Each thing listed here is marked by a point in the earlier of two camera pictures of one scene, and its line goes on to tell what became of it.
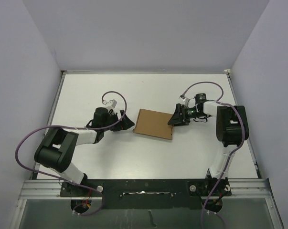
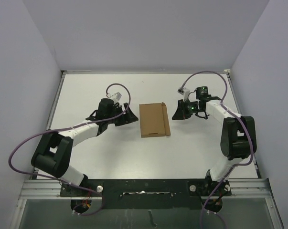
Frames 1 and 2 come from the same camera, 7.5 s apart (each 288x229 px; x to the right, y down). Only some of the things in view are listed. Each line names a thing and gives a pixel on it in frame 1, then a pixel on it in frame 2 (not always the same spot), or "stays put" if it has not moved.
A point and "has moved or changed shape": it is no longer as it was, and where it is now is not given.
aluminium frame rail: (51, 189) stays put
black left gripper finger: (118, 128) → (122, 122)
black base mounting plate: (176, 193) stays put
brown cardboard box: (154, 123) has moved or changed shape
